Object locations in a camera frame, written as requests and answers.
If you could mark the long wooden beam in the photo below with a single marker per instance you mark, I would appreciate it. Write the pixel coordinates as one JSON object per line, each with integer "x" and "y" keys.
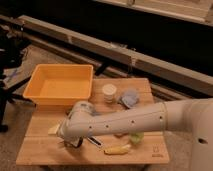
{"x": 171, "y": 72}

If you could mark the black handled fork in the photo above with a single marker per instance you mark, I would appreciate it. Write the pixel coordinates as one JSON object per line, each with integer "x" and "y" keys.
{"x": 95, "y": 141}

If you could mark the small white cup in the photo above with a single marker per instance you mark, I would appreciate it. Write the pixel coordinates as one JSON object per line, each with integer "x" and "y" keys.
{"x": 109, "y": 92}

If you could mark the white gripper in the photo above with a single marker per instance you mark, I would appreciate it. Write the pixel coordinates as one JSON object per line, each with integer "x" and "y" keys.
{"x": 61, "y": 130}

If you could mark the yellow plastic bin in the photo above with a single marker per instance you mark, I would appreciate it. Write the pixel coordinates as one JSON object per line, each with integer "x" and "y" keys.
{"x": 59, "y": 84}

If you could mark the green toy vegetable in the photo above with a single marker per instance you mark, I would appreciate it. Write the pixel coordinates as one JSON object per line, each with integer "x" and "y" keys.
{"x": 136, "y": 138}

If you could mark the black tripod stand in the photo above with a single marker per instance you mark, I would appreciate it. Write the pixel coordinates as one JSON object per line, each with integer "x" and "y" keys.
{"x": 11, "y": 56}

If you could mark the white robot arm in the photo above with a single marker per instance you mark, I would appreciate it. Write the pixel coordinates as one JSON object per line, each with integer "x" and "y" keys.
{"x": 192, "y": 115}

